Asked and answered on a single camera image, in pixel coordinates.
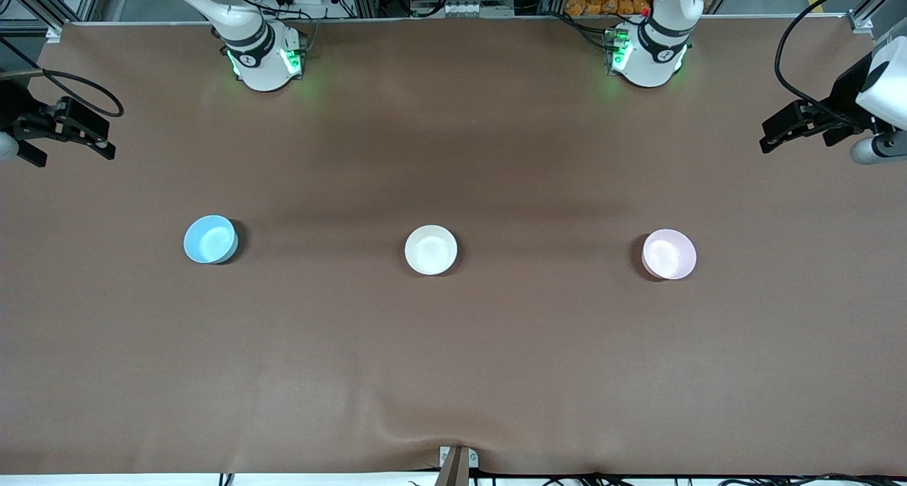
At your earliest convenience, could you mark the pink bowl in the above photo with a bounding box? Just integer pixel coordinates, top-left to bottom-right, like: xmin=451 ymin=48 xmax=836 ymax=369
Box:
xmin=641 ymin=229 xmax=697 ymax=281

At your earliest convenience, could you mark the blue bowl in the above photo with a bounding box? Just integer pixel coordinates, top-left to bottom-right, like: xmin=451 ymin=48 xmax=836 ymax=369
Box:
xmin=184 ymin=215 xmax=240 ymax=265

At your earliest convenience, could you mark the white bowl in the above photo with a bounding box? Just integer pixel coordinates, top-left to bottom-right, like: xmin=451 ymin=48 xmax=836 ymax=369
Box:
xmin=404 ymin=225 xmax=458 ymax=276

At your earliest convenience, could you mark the table cover cloth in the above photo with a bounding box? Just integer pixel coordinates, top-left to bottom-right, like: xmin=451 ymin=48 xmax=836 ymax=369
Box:
xmin=0 ymin=15 xmax=907 ymax=476

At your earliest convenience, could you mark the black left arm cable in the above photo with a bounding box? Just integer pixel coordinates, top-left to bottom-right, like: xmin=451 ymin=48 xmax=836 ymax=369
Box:
xmin=774 ymin=0 xmax=907 ymax=129

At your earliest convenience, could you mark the aluminium frame profile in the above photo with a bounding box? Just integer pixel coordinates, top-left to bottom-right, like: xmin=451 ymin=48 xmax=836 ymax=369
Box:
xmin=0 ymin=0 xmax=66 ymax=44
xmin=847 ymin=0 xmax=907 ymax=33

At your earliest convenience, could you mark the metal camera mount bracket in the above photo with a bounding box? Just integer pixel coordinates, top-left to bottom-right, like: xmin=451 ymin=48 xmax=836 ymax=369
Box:
xmin=436 ymin=445 xmax=480 ymax=486

